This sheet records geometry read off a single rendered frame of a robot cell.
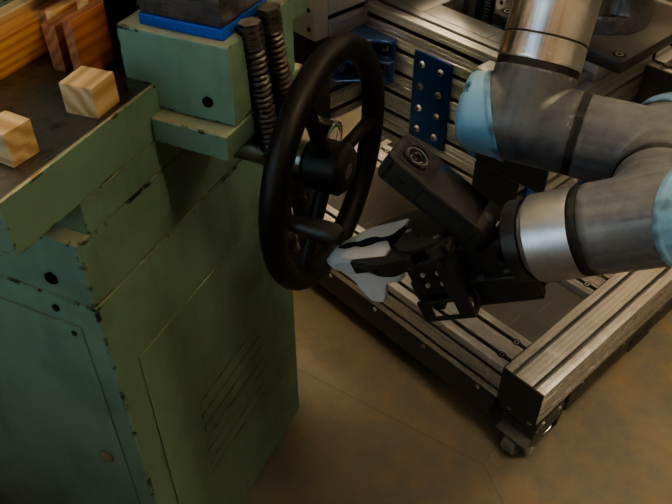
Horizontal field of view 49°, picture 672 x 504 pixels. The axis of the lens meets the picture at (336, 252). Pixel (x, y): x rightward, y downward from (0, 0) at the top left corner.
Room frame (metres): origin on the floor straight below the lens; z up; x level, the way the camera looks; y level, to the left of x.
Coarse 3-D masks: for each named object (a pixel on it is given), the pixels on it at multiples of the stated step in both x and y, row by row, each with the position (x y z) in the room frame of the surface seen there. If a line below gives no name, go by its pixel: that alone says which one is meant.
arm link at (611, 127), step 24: (600, 96) 0.57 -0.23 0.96; (600, 120) 0.54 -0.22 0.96; (624, 120) 0.53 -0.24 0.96; (648, 120) 0.53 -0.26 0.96; (576, 144) 0.53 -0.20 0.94; (600, 144) 0.52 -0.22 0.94; (624, 144) 0.52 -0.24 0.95; (648, 144) 0.50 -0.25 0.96; (576, 168) 0.53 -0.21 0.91; (600, 168) 0.52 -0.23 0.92
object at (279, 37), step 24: (240, 24) 0.69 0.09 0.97; (264, 24) 0.72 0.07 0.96; (264, 48) 0.70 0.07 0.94; (264, 72) 0.69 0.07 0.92; (288, 72) 0.74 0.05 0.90; (264, 96) 0.69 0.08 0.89; (264, 120) 0.69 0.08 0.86; (264, 144) 0.69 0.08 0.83; (288, 216) 0.70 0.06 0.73; (288, 240) 0.70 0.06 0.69
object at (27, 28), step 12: (36, 12) 0.79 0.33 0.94; (12, 24) 0.76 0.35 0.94; (24, 24) 0.76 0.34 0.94; (36, 24) 0.77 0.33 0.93; (0, 36) 0.73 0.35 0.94; (12, 36) 0.74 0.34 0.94; (24, 36) 0.75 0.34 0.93; (36, 36) 0.77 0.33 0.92; (0, 48) 0.72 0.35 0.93; (12, 48) 0.74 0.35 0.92; (24, 48) 0.75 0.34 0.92; (36, 48) 0.76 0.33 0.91; (0, 60) 0.72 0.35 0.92; (12, 60) 0.73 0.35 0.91; (24, 60) 0.74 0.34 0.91; (0, 72) 0.71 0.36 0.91; (12, 72) 0.73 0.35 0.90
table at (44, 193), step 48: (0, 96) 0.68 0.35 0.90; (48, 96) 0.68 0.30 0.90; (144, 96) 0.68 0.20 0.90; (48, 144) 0.59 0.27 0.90; (96, 144) 0.61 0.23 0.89; (144, 144) 0.67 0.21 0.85; (192, 144) 0.66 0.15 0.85; (240, 144) 0.67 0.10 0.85; (0, 192) 0.51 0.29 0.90; (48, 192) 0.54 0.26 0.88; (0, 240) 0.50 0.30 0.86
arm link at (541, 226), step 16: (544, 192) 0.48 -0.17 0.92; (560, 192) 0.47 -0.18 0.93; (528, 208) 0.47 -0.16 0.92; (544, 208) 0.46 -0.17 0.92; (560, 208) 0.45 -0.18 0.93; (528, 224) 0.45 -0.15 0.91; (544, 224) 0.45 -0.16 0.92; (560, 224) 0.44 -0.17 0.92; (528, 240) 0.45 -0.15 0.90; (544, 240) 0.44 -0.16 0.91; (560, 240) 0.43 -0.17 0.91; (528, 256) 0.44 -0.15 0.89; (544, 256) 0.43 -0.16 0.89; (560, 256) 0.43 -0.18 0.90; (544, 272) 0.43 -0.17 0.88; (560, 272) 0.43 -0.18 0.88; (576, 272) 0.43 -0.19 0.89
